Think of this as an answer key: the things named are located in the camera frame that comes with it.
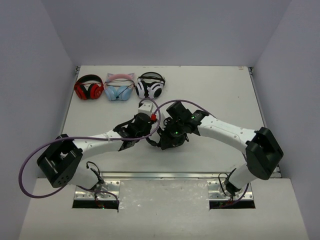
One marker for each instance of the metal base plate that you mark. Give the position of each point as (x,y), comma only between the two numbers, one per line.
(215,192)
(111,188)

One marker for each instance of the blue pink cat-ear headphones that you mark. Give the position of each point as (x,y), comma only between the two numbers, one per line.
(119,87)

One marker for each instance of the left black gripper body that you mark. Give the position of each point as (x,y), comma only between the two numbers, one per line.
(145,121)

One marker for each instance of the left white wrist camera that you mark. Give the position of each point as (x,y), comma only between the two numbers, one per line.
(146,106)

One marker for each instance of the red black headphones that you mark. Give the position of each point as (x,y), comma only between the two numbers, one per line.
(89,87)

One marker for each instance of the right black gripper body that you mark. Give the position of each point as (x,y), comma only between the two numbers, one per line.
(161,130)

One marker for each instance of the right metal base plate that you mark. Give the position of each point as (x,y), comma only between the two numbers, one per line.
(215,192)

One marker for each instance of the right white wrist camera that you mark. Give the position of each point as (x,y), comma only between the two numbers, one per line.
(157,120)

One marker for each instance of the white black striped headphones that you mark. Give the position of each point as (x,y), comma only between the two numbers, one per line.
(150,85)

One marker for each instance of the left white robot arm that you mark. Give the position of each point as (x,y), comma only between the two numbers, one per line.
(61,161)

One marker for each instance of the black headset with cable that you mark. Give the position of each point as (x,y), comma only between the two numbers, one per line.
(155,142)

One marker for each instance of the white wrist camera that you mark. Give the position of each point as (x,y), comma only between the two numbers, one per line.
(146,106)
(157,120)

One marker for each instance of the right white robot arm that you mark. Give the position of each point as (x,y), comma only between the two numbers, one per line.
(260,149)

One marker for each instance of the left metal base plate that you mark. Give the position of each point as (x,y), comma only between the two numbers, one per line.
(111,188)

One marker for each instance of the metal table edge rail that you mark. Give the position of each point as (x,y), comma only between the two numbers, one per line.
(160,175)

